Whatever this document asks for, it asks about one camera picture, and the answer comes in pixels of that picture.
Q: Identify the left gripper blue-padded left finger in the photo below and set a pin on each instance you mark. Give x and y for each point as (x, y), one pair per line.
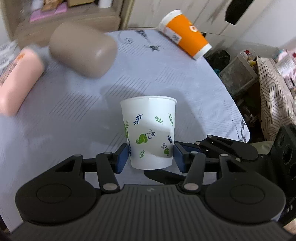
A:
(108, 164)

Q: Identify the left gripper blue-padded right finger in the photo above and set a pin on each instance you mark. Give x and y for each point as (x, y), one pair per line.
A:
(193, 164)

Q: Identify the white floral paper cup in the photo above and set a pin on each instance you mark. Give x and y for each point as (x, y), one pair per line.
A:
(149, 128)

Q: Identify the orange white paper cup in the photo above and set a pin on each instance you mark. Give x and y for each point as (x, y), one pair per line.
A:
(178, 28)

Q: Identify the geometric patterned fabric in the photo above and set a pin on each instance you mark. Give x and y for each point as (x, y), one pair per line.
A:
(275, 99)

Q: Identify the light blue patterned tablecloth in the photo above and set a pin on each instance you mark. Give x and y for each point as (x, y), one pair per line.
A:
(66, 114)

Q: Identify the taupe tumbler bottle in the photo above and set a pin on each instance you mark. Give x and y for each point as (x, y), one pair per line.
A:
(85, 50)

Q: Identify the pink tumbler bottle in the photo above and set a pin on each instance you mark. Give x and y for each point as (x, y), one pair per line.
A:
(19, 78)

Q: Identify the light wood wardrobe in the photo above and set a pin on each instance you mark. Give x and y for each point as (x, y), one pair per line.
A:
(207, 16)

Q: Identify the white paper towel roll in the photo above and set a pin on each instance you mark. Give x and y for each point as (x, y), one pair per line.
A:
(105, 3)

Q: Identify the pink notebook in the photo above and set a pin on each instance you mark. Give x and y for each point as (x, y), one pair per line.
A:
(40, 15)

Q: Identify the wooden open shelf unit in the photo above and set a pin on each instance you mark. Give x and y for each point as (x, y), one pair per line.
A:
(39, 32)

